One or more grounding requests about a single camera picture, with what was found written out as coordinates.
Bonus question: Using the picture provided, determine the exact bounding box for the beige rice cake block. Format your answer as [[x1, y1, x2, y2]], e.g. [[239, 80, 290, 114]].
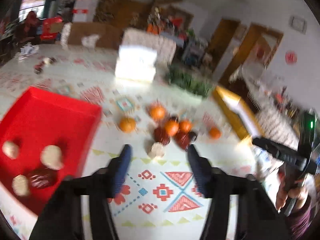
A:
[[148, 142, 165, 159], [2, 141, 19, 159], [40, 145, 63, 171], [12, 174, 30, 197]]

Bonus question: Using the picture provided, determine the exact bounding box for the small dark plum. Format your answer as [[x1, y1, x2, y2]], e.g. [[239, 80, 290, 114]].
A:
[[188, 131, 198, 142]]

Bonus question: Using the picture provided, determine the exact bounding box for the dark red jujube date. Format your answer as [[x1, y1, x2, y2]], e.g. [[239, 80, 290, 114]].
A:
[[27, 168, 57, 189], [175, 131, 190, 151], [153, 127, 170, 146]]

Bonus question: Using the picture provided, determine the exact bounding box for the person's right hand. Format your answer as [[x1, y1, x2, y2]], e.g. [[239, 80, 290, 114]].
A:
[[276, 179, 308, 211]]

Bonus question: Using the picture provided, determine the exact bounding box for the yellow gift box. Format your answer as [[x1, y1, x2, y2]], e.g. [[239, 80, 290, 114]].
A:
[[212, 86, 264, 140]]

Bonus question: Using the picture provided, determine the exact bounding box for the red shallow tray box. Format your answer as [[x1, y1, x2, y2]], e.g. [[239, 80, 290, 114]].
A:
[[1, 87, 102, 215]]

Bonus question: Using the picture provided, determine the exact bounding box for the plate of green vegetables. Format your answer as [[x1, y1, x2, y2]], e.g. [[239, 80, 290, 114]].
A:
[[165, 66, 213, 98]]

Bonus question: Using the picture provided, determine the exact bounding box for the small dark candies group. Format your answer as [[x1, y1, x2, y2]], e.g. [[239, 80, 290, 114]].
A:
[[34, 57, 56, 74]]

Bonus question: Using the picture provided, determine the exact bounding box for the white tissue box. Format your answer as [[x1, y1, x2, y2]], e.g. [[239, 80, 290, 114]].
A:
[[114, 45, 157, 83]]

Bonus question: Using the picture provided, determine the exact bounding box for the white face mask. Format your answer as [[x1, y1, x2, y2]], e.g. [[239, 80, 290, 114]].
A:
[[15, 43, 40, 60]]

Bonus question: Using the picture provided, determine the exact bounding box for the white patterned chair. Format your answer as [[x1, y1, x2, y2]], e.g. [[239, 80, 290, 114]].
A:
[[121, 28, 176, 66]]

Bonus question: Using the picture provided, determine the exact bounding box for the brown padded chair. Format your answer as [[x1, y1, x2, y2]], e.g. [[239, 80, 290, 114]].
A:
[[67, 22, 124, 50]]

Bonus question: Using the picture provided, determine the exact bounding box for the red gift bag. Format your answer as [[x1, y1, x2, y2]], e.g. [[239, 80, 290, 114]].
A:
[[40, 16, 64, 41]]

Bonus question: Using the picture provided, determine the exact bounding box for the red wall calendar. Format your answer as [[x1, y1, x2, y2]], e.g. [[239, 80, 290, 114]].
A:
[[73, 0, 95, 22]]

